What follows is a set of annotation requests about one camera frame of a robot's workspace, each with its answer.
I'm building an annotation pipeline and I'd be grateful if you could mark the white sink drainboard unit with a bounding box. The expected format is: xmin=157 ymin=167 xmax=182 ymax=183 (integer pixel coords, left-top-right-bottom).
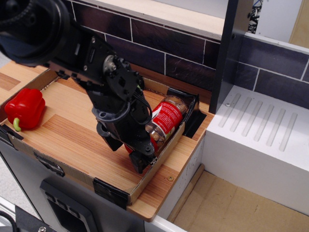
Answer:
xmin=202 ymin=86 xmax=309 ymax=214

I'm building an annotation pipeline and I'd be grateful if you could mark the cardboard fence with black tape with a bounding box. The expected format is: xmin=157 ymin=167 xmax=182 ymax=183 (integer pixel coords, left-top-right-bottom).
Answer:
xmin=0 ymin=62 xmax=213 ymax=218

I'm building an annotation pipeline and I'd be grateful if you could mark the red bell pepper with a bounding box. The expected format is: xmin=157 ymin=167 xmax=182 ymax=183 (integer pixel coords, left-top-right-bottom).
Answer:
xmin=4 ymin=88 xmax=45 ymax=132

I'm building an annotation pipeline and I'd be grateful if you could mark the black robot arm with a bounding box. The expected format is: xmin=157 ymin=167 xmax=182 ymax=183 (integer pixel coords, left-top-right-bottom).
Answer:
xmin=0 ymin=0 xmax=155 ymax=173

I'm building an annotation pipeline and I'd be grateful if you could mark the basil bottle red lid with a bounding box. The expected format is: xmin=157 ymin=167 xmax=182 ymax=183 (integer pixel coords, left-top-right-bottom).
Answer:
xmin=123 ymin=94 xmax=189 ymax=154

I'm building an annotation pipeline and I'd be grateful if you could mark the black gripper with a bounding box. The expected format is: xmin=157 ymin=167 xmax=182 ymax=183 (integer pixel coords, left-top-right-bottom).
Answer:
xmin=92 ymin=100 xmax=157 ymax=174

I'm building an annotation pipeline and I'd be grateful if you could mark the dark grey vertical post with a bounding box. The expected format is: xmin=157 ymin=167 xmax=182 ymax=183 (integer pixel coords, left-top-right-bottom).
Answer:
xmin=209 ymin=0 xmax=253 ymax=114

